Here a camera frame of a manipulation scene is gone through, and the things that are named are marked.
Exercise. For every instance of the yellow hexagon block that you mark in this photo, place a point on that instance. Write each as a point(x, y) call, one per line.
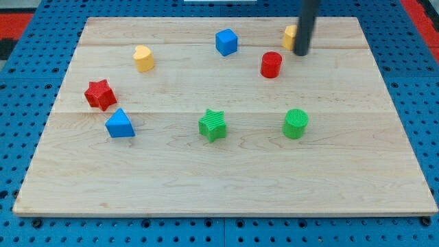
point(289, 37)

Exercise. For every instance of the green star block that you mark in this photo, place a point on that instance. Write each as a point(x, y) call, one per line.
point(212, 125)

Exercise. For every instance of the wooden board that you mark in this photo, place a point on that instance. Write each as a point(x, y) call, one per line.
point(354, 159)

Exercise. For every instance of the green cylinder block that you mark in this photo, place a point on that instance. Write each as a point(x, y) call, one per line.
point(295, 123)

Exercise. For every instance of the red cylinder block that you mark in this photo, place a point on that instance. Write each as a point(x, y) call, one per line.
point(271, 64)

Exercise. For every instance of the blue cube block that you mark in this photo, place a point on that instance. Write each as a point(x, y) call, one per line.
point(226, 42)

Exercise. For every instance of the yellow heart block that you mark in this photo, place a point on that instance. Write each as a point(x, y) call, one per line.
point(143, 58)

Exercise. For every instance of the blue triangle block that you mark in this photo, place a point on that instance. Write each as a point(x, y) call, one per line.
point(119, 125)

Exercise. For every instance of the red star block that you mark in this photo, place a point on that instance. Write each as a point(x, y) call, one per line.
point(100, 95)

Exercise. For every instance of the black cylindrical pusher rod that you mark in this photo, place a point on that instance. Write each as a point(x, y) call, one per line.
point(307, 17)

